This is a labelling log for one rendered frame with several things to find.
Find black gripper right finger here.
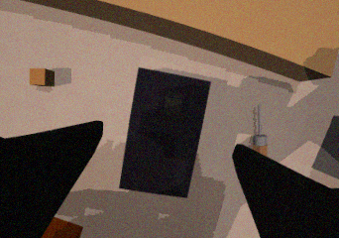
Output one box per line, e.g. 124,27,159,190
232,144,339,238

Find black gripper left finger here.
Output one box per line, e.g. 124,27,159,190
0,120,103,238

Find tan wooden floor panel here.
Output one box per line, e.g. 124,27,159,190
21,0,339,81

